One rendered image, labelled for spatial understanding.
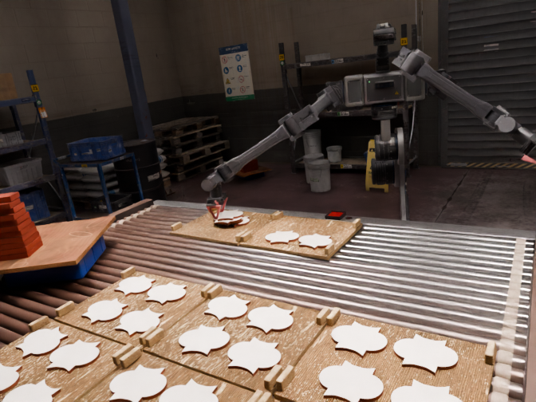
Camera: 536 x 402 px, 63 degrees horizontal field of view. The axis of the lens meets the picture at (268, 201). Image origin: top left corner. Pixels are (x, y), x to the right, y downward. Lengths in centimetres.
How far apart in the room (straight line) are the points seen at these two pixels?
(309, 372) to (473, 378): 36
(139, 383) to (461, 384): 73
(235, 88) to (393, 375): 694
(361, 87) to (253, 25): 523
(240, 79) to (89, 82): 238
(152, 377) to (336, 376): 44
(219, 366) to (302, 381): 22
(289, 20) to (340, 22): 83
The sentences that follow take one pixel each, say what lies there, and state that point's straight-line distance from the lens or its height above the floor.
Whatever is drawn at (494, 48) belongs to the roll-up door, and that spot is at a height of 150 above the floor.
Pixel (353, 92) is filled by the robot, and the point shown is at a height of 145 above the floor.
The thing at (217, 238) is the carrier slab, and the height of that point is 94.
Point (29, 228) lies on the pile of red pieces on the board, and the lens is 195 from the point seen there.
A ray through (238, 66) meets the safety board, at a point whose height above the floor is 166.
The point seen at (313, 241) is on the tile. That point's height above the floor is 95.
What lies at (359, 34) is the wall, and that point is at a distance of 663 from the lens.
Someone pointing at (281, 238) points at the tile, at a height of 95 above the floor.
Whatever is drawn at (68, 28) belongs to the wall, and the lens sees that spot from 725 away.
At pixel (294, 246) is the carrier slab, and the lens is 174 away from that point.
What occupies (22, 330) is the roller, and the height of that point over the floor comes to 91.
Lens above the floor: 163
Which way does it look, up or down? 17 degrees down
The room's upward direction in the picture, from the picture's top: 7 degrees counter-clockwise
